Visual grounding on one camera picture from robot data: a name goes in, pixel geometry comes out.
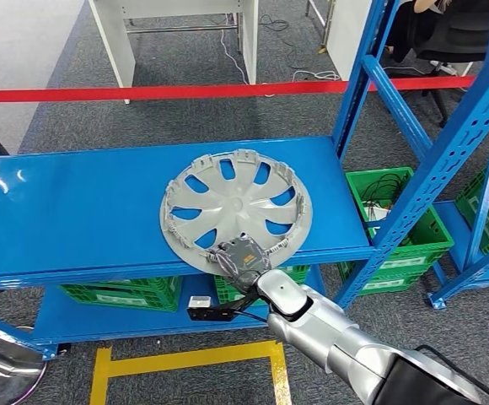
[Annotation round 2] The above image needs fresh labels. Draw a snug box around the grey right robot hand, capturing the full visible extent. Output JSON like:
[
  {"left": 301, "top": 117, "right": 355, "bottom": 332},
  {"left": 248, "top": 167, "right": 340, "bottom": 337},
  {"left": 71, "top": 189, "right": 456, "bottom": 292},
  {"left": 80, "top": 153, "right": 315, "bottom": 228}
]
[{"left": 208, "top": 235, "right": 272, "bottom": 294}]

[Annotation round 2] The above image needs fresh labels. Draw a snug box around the grey plastic wheel cover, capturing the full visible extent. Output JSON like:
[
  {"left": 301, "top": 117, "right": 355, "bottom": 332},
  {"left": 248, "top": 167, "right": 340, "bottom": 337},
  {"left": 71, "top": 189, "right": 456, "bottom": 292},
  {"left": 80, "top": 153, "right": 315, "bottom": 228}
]
[{"left": 159, "top": 148, "right": 313, "bottom": 277}]

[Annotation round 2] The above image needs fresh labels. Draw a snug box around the blue metal shelf rack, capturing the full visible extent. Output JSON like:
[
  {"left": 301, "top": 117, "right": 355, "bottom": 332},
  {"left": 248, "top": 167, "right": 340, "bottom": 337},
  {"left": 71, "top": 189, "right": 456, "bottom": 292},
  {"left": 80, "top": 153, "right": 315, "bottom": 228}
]
[
  {"left": 0, "top": 0, "right": 489, "bottom": 362},
  {"left": 428, "top": 103, "right": 489, "bottom": 311}
]

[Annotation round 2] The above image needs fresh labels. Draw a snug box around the white plastic item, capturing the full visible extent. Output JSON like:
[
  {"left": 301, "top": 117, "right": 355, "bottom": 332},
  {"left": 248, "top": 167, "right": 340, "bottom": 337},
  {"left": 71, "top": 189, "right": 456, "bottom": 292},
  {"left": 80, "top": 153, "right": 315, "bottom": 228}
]
[{"left": 364, "top": 203, "right": 391, "bottom": 224}]

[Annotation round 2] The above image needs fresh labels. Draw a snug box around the red barrier belt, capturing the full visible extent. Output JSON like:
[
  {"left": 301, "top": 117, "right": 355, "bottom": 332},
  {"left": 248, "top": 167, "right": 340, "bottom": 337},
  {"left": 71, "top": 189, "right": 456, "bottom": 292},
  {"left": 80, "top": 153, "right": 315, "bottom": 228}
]
[{"left": 0, "top": 75, "right": 478, "bottom": 105}]

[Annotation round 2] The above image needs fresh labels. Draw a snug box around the grey metal table leg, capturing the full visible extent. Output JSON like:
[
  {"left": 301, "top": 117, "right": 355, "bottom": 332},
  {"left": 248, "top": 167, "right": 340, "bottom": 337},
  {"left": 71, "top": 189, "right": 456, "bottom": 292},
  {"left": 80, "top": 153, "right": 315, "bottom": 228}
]
[{"left": 304, "top": 0, "right": 335, "bottom": 56}]

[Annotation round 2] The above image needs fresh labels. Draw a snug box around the white cabinet panel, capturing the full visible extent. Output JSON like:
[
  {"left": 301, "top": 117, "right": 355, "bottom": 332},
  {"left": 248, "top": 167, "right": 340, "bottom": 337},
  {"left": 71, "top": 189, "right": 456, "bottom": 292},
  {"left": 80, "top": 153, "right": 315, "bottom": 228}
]
[{"left": 325, "top": 0, "right": 373, "bottom": 81}]

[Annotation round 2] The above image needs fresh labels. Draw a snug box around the white desk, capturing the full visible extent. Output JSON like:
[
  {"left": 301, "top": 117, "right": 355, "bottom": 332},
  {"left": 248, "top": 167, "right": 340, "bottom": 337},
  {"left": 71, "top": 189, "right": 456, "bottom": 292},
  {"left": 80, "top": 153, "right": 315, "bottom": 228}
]
[{"left": 88, "top": 0, "right": 259, "bottom": 105}]

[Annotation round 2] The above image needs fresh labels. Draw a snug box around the person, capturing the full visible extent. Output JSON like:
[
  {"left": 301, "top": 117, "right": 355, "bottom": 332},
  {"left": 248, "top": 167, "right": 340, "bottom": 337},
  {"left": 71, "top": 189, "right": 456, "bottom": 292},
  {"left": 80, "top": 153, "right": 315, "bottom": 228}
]
[{"left": 385, "top": 0, "right": 454, "bottom": 63}]

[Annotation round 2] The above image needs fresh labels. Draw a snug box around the black office chair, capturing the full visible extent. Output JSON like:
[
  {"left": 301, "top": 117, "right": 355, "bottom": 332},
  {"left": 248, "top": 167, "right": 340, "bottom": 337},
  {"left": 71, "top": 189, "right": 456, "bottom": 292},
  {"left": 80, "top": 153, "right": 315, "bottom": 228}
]
[{"left": 413, "top": 0, "right": 489, "bottom": 127}]

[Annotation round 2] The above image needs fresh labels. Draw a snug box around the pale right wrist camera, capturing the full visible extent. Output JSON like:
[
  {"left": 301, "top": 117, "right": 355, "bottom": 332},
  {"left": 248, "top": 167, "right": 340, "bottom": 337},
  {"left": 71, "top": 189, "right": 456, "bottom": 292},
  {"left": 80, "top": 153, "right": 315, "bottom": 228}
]
[{"left": 186, "top": 296, "right": 235, "bottom": 322}]

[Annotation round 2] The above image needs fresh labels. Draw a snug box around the white floor cable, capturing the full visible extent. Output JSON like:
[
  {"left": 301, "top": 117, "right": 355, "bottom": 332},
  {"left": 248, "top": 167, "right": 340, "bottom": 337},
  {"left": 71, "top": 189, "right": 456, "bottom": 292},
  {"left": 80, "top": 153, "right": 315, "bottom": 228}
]
[
  {"left": 291, "top": 68, "right": 341, "bottom": 84},
  {"left": 219, "top": 13, "right": 250, "bottom": 86}
]

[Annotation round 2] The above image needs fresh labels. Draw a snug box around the black floor cable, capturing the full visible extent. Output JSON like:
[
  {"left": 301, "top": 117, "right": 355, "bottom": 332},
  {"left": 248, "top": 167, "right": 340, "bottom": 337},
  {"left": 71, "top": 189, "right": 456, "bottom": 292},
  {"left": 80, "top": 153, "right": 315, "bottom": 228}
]
[{"left": 258, "top": 12, "right": 325, "bottom": 71}]

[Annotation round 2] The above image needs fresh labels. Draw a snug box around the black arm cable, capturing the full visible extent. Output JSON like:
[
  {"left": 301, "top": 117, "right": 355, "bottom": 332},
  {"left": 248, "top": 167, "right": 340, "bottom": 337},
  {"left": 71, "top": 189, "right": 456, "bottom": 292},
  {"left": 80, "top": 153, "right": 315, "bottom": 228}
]
[{"left": 413, "top": 343, "right": 489, "bottom": 405}]

